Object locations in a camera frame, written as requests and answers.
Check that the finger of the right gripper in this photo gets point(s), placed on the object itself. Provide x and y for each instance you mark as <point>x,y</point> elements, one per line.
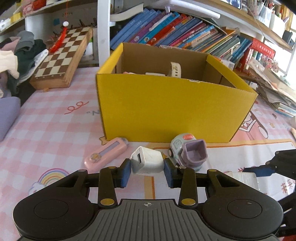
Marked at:
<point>263,170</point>

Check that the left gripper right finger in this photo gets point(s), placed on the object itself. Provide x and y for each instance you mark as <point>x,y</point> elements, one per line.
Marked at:
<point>187,180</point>

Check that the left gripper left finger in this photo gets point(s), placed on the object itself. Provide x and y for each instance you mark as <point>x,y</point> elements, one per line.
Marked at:
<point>107,180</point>

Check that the pink utility knife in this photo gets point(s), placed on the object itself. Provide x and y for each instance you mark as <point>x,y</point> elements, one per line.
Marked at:
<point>105,154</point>

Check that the purple toy car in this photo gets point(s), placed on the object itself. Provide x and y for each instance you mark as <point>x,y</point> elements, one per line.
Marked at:
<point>185,150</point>

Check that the white usb charger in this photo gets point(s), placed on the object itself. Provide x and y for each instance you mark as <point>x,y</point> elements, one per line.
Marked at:
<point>146,161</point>

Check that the white cartoon wrist watch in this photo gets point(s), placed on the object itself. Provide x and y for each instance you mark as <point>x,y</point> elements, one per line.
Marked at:
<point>175,70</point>

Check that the stack of papers and books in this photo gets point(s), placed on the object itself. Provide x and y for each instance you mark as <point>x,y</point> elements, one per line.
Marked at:
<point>278,94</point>

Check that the yellow cardboard box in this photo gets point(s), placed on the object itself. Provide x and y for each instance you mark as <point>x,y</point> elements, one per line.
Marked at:
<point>209,101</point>

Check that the orange white medicine box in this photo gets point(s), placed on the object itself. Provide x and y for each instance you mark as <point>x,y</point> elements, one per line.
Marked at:
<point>228,64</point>

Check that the wooden chess board box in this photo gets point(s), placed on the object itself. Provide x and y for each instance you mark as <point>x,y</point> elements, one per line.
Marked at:
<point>58,68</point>

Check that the purple cushion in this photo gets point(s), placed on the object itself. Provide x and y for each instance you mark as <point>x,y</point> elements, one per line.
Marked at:
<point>9,111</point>

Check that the red tassel ornament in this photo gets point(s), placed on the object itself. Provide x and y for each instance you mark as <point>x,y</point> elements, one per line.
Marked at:
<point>60,40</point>

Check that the pile of clothes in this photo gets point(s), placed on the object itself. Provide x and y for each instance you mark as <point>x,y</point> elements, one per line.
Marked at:
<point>20,57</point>

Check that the row of colourful books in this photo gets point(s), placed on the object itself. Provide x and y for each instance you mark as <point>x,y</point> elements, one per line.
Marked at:
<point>178,30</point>

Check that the white metal bookshelf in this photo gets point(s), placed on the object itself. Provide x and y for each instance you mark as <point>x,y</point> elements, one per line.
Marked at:
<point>223,12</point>

